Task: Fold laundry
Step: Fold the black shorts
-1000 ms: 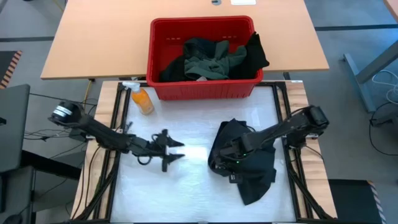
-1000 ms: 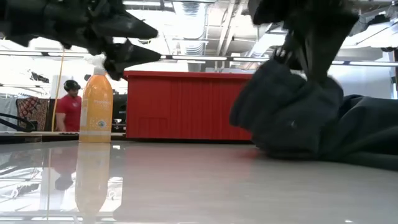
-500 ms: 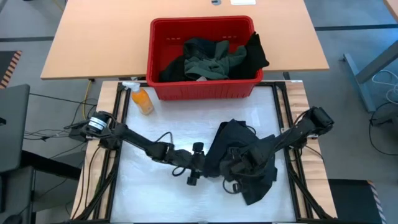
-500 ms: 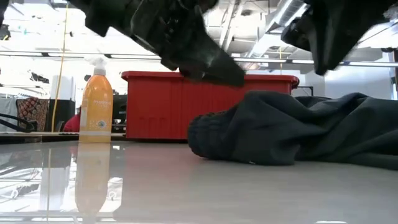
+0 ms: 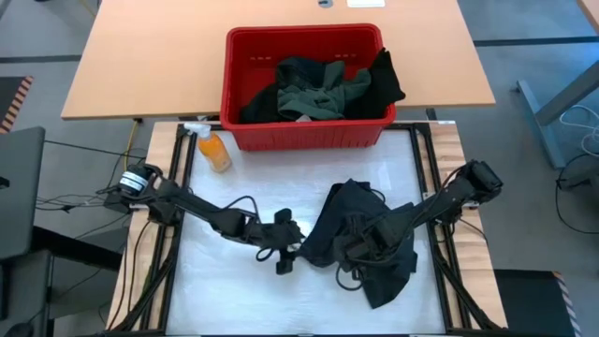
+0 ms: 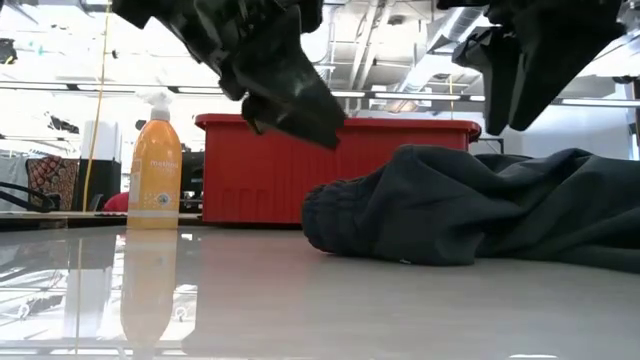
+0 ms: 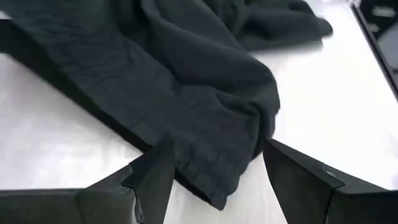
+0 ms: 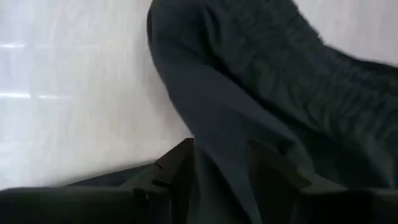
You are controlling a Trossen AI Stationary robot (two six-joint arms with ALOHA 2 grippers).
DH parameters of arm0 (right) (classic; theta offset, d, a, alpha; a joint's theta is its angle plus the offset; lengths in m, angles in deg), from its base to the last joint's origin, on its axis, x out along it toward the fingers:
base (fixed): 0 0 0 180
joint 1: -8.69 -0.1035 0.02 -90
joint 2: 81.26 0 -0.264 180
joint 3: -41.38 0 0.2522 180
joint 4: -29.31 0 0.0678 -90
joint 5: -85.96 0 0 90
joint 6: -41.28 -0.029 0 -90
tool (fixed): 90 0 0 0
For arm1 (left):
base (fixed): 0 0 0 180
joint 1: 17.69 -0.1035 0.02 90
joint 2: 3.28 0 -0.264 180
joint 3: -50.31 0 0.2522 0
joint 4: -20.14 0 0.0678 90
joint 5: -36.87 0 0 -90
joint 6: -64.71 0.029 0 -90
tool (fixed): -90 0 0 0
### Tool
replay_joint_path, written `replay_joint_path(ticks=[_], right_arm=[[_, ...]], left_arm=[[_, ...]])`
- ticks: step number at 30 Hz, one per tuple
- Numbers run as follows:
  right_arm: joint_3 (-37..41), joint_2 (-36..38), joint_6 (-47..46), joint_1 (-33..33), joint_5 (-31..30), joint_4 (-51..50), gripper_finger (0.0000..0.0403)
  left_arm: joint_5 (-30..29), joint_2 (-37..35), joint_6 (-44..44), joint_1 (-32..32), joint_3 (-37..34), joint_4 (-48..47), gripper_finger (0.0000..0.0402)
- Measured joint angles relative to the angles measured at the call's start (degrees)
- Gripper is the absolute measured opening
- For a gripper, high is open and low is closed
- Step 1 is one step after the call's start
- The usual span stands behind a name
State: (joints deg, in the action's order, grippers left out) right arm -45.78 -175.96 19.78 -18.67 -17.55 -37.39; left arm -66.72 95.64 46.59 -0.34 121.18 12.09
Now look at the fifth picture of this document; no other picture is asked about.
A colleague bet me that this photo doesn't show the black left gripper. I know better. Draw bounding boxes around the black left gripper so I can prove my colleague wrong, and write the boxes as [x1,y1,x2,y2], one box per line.
[255,209,308,276]

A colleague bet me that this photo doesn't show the grey metal desk leg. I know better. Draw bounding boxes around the grey metal desk leg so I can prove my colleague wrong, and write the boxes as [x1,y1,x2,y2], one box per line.
[516,59,599,169]

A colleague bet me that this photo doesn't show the green button shirt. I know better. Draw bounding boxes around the green button shirt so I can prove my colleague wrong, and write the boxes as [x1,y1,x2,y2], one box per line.
[276,60,373,122]

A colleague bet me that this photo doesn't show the black trousers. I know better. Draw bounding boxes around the black trousers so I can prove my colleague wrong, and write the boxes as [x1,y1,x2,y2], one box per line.
[343,46,407,121]

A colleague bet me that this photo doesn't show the light wooden desk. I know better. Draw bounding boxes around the light wooden desk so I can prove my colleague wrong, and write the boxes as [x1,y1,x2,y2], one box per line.
[60,0,497,122]

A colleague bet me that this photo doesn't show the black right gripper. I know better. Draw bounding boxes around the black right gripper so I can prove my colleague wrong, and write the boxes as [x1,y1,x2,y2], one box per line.
[339,212,403,263]

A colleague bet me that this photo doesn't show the yellow cable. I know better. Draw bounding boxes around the yellow cable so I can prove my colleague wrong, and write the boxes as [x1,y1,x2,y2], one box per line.
[123,119,141,172]

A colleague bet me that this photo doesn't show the orange spray bottle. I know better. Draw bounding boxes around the orange spray bottle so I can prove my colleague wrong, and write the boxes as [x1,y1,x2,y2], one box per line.
[183,122,233,174]

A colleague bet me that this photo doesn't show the dark grey office chair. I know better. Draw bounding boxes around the dark grey office chair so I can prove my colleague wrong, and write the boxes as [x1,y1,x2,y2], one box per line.
[0,125,124,337]

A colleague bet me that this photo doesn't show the black floor cable bundle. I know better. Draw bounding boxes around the black floor cable bundle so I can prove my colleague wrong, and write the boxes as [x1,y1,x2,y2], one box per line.
[36,139,149,212]

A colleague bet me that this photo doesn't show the white floor cable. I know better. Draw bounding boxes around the white floor cable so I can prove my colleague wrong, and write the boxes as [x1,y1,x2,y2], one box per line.
[559,103,599,158]

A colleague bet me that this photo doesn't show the red plastic laundry basket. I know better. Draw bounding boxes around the red plastic laundry basket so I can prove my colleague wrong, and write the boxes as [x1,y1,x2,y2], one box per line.
[219,22,398,152]

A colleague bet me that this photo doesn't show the dark navy shorts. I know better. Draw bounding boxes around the dark navy shorts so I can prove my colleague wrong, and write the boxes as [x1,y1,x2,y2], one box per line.
[295,178,419,310]

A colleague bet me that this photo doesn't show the black aluminium table frame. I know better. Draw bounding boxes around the black aluminium table frame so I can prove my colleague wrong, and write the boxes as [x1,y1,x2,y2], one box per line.
[105,120,509,337]

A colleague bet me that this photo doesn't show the dark denim jeans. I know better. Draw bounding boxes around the dark denim jeans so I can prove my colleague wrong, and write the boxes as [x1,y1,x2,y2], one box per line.
[240,55,329,125]

